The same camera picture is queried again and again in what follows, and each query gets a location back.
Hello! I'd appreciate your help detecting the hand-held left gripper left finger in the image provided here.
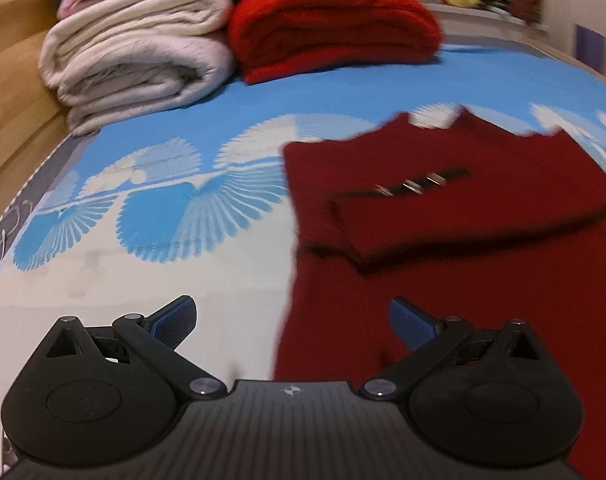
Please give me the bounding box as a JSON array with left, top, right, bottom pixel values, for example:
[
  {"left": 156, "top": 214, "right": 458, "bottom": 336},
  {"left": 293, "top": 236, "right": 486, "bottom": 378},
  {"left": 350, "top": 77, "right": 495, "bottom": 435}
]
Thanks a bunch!
[{"left": 46, "top": 295, "right": 229, "bottom": 401}]

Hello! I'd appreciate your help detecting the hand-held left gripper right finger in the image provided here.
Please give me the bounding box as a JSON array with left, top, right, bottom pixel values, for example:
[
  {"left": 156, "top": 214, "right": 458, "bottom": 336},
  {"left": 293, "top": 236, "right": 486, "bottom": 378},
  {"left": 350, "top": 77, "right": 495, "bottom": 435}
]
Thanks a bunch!
[{"left": 359, "top": 297, "right": 554, "bottom": 401}]

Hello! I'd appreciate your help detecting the grey-white fluffy folded blanket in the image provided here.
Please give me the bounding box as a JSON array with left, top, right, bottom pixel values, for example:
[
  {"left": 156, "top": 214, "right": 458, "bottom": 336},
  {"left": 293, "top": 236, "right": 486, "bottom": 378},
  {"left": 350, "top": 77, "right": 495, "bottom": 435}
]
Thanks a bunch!
[{"left": 39, "top": 20, "right": 235, "bottom": 137}]

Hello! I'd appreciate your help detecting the dark red knit sweater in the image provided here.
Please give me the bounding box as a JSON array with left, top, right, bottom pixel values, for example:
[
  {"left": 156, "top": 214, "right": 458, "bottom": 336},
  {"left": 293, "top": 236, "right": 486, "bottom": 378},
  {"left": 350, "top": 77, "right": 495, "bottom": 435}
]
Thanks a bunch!
[{"left": 273, "top": 105, "right": 606, "bottom": 480}]

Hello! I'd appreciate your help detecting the red folded blanket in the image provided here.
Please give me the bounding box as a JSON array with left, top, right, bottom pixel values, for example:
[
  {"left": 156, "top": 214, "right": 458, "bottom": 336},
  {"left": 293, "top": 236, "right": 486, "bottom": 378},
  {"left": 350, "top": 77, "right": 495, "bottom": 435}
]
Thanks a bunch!
[{"left": 227, "top": 0, "right": 444, "bottom": 86}]

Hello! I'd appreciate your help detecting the blue and white printed bedsheet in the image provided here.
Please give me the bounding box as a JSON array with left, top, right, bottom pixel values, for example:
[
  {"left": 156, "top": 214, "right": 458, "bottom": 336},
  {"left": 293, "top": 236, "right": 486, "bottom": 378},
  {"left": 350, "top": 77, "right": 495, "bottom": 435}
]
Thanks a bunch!
[{"left": 0, "top": 42, "right": 606, "bottom": 411}]

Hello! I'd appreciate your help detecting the cream folded quilt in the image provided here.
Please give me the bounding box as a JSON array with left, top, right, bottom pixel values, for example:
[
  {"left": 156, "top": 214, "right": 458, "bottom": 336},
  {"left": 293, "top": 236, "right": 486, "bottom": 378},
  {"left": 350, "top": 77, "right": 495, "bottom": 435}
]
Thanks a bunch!
[{"left": 58, "top": 0, "right": 235, "bottom": 42}]

